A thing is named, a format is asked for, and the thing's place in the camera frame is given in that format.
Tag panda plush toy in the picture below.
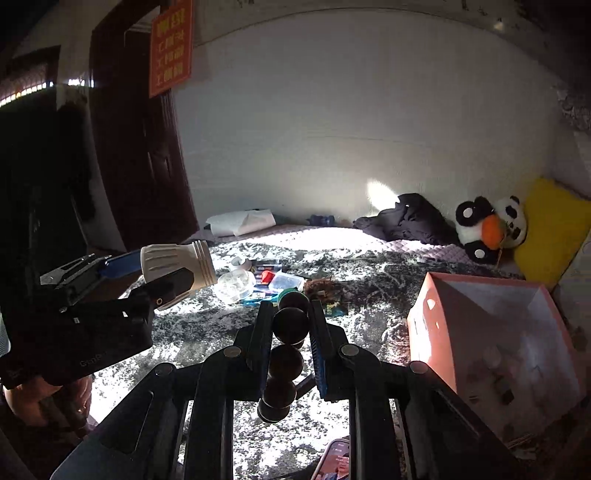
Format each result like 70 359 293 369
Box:
455 196 528 265

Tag dark wooden door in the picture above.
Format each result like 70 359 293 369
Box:
90 0 199 250

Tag dark crumpled clothing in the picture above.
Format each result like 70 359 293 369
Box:
353 193 460 245

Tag red wall poster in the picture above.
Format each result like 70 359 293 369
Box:
148 0 195 99

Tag dark wooden bead string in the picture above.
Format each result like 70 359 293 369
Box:
257 290 311 424

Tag clear flat plastic box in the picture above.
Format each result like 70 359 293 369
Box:
268 272 305 294

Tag person's left hand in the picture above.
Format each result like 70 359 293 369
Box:
2 376 93 430

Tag smartphone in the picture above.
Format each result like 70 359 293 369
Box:
310 438 352 480

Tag white paper bag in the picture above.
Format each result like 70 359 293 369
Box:
205 209 277 237

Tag cream ribbed cup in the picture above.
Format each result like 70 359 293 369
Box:
140 240 218 291

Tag yellow pillow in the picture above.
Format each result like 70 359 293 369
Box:
513 178 591 291

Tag brown fuzzy item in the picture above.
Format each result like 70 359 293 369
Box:
302 279 342 301

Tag pink storage box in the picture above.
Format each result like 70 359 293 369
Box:
406 272 587 444

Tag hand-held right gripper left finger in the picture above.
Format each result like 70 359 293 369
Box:
51 300 274 480

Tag clear plastic container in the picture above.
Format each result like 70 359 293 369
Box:
217 270 256 304

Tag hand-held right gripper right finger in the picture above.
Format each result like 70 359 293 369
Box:
309 300 522 480

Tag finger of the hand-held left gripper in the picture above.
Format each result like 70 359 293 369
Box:
39 251 144 291
127 268 195 310

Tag patterned white pillow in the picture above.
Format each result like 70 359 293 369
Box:
554 83 591 204

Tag grey mottled blanket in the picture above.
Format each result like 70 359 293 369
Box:
88 240 522 480

